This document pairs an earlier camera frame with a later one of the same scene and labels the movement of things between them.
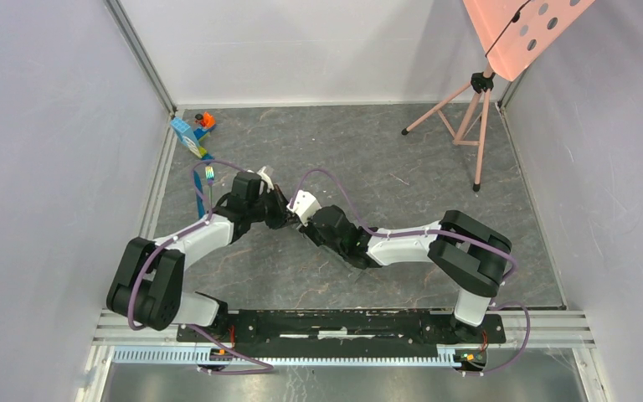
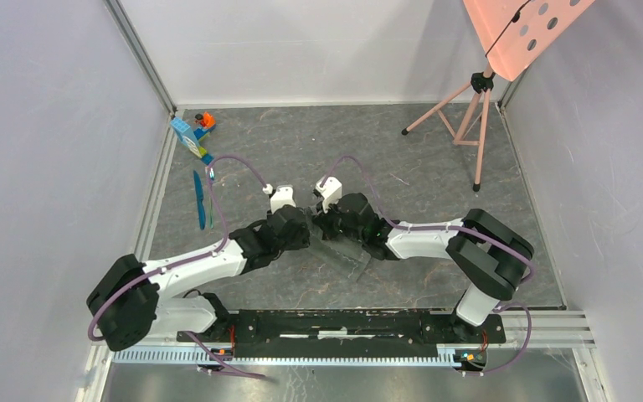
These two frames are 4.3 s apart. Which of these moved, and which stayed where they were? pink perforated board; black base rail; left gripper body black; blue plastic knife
Moved: left gripper body black
Stayed: pink perforated board; blue plastic knife; black base rail
